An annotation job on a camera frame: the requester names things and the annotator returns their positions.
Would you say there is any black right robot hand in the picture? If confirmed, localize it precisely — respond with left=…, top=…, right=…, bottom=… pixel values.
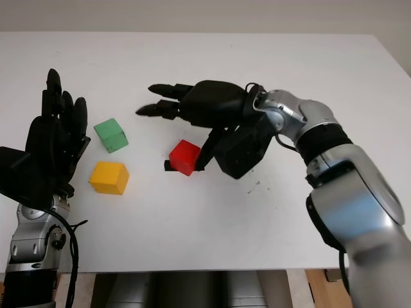
left=135, top=80, right=254, bottom=170

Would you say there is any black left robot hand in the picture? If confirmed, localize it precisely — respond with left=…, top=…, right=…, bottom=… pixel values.
left=27, top=68, right=92, bottom=200

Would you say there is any green wooden block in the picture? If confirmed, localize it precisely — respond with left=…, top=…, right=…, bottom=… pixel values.
left=93, top=117, right=129, bottom=154

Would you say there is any red wooden block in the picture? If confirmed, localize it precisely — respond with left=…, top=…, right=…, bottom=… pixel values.
left=169, top=139, right=202, bottom=176

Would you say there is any yellow wooden block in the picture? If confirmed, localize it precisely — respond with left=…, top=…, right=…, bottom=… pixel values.
left=89, top=161, right=130, bottom=196

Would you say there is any black tape strip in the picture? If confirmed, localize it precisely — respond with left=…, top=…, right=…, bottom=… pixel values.
left=164, top=159, right=206, bottom=173

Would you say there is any pale table leg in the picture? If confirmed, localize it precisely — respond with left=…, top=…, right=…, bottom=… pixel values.
left=54, top=273, right=97, bottom=308
left=285, top=269, right=311, bottom=308

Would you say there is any dark grey robot torso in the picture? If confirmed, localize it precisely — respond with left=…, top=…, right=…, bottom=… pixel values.
left=91, top=271, right=290, bottom=308

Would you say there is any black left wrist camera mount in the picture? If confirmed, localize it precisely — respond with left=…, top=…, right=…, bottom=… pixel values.
left=0, top=146, right=55, bottom=209

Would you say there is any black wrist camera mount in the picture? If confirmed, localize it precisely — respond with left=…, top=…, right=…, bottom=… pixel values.
left=213, top=115, right=277, bottom=180
left=0, top=146, right=55, bottom=209

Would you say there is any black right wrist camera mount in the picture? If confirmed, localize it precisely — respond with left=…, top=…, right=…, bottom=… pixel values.
left=213, top=115, right=277, bottom=180

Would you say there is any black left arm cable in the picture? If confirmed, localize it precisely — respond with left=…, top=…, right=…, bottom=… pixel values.
left=44, top=208, right=89, bottom=308

